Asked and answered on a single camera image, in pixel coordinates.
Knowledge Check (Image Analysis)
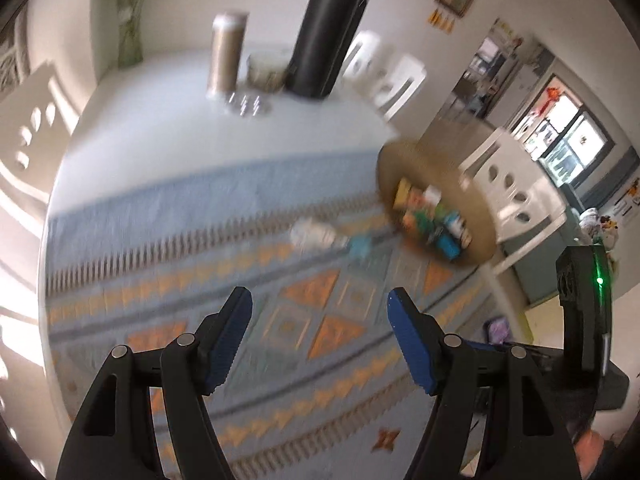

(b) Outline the blue lighter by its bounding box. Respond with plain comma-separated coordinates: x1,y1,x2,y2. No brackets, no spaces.
435,233,461,261

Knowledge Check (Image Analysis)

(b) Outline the light blue plastic toy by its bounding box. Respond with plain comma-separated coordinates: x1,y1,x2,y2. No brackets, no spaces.
348,235,374,261

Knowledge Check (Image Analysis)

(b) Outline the small white box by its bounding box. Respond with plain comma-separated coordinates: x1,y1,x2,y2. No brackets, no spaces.
422,185,442,207

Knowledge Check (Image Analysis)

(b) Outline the white plastic toy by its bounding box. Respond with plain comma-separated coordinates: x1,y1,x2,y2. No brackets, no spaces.
290,218,341,250

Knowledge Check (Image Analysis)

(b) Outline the pink eraser block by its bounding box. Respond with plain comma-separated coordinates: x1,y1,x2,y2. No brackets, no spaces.
401,210,418,233

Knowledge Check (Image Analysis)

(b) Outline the yellow lighter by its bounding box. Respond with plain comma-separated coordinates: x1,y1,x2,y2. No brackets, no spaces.
394,178,412,210

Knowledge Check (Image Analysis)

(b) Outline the person right hand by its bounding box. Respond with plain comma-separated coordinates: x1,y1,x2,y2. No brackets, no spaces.
574,430,615,479

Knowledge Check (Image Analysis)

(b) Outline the smartphone with lit screen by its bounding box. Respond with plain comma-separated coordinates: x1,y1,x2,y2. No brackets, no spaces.
484,316,511,344

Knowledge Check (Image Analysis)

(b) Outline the white chair near right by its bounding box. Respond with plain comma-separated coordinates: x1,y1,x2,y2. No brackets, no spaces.
456,127,569,273

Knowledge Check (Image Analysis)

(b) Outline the white chair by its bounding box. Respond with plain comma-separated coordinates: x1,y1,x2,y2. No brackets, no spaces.
456,127,569,273
341,30,427,122
1,63,79,203

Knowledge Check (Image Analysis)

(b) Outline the patterned blue table mat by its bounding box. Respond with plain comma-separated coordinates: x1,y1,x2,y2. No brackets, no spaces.
46,151,496,479

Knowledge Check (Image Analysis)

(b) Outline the woven brown round basket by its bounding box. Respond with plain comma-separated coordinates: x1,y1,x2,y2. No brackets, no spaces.
376,141,497,266

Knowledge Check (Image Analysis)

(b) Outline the white chair far left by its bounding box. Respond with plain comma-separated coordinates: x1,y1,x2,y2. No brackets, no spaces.
1,63,79,203

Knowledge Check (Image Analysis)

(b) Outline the white chair far right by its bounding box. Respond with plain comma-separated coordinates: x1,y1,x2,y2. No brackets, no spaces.
341,30,427,122

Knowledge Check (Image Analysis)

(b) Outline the beige steel thermos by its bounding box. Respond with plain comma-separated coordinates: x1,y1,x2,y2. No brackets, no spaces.
206,11,248,100

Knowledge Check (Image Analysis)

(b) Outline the tall black thermos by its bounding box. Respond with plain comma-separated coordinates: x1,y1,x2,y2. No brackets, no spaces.
284,0,368,100

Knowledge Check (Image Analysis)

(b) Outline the glass bowl with handle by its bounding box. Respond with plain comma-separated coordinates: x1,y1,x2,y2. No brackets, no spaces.
246,51,291,93

